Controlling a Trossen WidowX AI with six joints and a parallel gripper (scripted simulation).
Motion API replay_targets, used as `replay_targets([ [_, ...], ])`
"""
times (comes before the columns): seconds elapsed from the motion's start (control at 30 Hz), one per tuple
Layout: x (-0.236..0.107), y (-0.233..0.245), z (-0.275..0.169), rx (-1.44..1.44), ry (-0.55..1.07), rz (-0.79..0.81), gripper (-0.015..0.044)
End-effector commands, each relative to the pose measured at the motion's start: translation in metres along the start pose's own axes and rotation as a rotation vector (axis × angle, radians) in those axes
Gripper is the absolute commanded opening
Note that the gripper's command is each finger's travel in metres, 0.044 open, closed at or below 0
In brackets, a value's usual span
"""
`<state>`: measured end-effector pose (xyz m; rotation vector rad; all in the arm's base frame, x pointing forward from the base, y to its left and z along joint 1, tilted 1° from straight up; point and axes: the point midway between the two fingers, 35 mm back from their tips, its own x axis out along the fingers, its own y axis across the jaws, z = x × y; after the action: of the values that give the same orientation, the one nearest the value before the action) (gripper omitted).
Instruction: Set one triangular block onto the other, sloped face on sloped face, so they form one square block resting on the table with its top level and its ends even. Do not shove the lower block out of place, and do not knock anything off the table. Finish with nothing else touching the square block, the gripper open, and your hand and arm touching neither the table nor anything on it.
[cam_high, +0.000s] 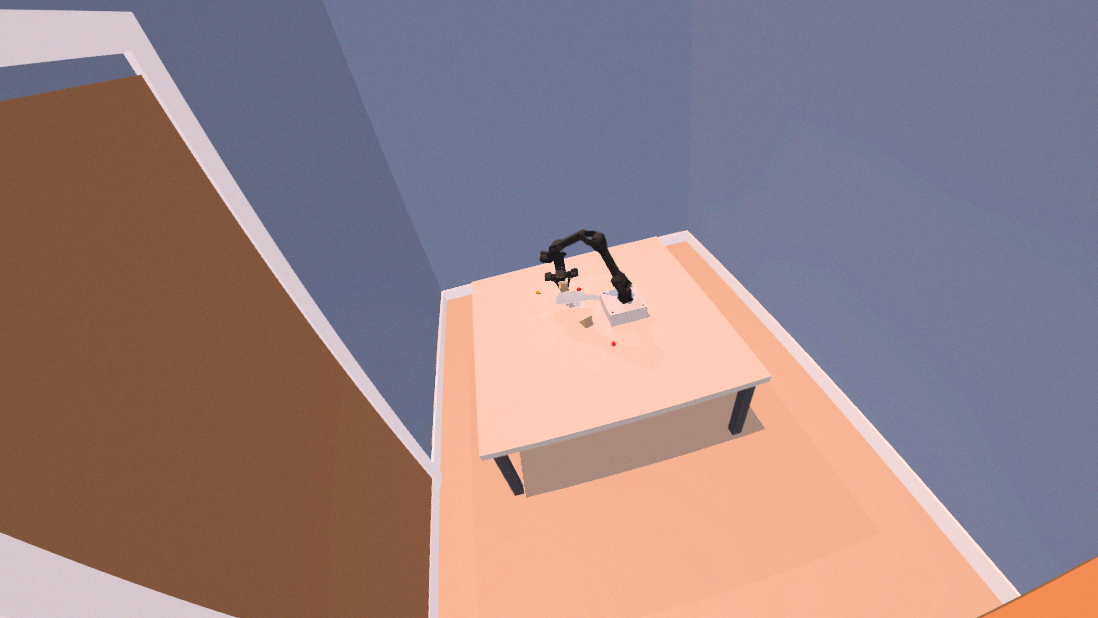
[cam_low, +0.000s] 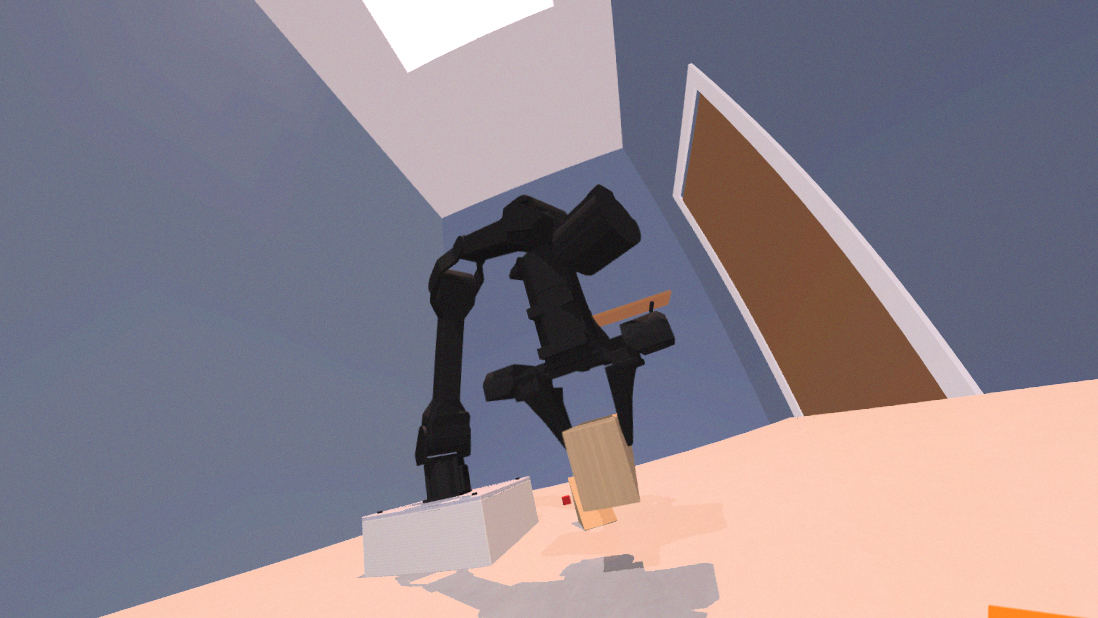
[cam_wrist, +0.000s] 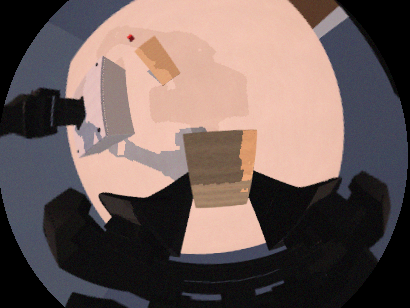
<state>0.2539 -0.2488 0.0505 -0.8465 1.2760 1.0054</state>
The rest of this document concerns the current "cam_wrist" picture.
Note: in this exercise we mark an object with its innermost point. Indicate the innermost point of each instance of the tan wooden block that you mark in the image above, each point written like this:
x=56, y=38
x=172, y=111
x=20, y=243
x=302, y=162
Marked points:
x=221, y=166

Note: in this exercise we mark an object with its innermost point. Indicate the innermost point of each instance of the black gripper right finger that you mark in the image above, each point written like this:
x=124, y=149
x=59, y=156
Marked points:
x=280, y=207

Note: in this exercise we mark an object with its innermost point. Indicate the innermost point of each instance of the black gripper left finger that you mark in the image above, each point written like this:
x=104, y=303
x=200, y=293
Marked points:
x=165, y=213

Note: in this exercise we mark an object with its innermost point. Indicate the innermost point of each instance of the tan triangular block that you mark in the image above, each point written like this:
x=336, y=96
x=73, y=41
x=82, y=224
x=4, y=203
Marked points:
x=157, y=60

